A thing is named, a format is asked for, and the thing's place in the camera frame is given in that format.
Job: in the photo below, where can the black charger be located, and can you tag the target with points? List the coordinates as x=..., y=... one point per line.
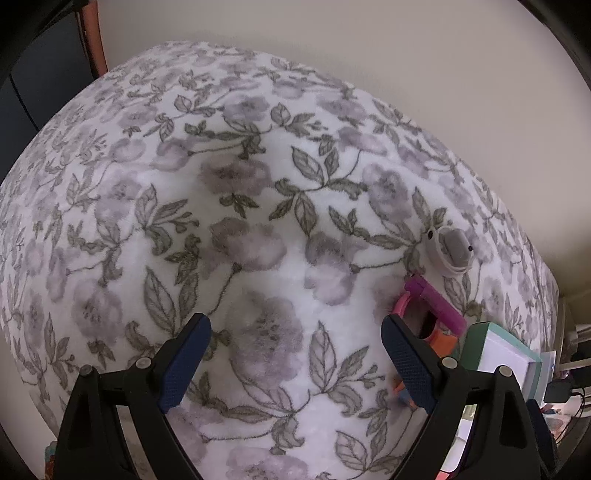
x=556, y=392

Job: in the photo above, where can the red-brown wooden frame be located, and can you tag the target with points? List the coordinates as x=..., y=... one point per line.
x=94, y=41

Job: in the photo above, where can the pink purple plastic toy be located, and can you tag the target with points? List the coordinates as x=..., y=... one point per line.
x=438, y=307

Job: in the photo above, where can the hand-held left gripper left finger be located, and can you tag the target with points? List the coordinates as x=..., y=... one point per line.
x=184, y=364

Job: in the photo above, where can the floral blanket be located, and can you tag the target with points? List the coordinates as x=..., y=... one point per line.
x=258, y=138

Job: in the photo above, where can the dark blue cabinet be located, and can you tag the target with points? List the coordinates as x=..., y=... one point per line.
x=37, y=69

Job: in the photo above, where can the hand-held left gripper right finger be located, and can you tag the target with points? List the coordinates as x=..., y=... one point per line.
x=406, y=364

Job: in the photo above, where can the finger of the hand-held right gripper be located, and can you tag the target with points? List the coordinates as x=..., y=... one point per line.
x=540, y=429

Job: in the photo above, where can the teal cardboard box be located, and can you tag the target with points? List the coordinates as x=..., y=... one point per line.
x=503, y=353

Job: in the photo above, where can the white earbuds case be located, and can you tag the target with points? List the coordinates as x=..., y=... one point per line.
x=438, y=254

